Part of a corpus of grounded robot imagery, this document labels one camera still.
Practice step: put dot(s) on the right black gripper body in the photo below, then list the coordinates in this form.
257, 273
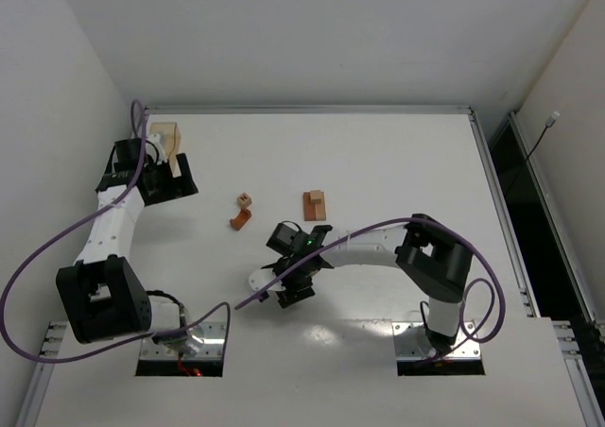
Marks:
297, 294

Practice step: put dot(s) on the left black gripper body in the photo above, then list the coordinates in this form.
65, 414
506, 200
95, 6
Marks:
177, 181

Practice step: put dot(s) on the transparent orange plastic box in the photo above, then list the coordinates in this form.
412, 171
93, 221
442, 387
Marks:
173, 140

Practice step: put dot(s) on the reddish brown rectangular block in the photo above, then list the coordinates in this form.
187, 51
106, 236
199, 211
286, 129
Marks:
308, 208

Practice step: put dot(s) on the light wooden rectangular block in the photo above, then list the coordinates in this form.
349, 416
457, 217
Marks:
320, 208

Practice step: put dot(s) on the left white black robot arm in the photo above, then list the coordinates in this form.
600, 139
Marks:
100, 293

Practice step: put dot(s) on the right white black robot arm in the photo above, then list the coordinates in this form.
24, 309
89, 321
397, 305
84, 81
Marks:
435, 261

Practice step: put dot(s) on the reddish wooden arch block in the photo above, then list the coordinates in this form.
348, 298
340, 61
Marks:
241, 219

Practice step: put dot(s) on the wooden letter N cube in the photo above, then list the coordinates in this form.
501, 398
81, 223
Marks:
244, 201

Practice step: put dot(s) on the aluminium table frame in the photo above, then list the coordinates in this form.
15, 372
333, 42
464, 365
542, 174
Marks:
330, 360

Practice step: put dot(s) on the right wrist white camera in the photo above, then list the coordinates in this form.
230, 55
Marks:
264, 281

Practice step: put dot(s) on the wrist white camera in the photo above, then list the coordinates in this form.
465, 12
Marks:
264, 281
155, 148

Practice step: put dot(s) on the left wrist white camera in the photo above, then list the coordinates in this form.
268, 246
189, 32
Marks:
155, 148

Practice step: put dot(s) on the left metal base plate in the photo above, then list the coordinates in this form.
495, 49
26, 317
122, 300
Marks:
204, 344

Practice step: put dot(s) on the metal base plate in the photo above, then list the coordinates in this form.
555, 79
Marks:
413, 345
204, 344

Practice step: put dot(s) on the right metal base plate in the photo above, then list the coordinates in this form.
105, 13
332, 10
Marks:
413, 345

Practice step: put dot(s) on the black cable white plug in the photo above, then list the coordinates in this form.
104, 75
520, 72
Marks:
548, 124

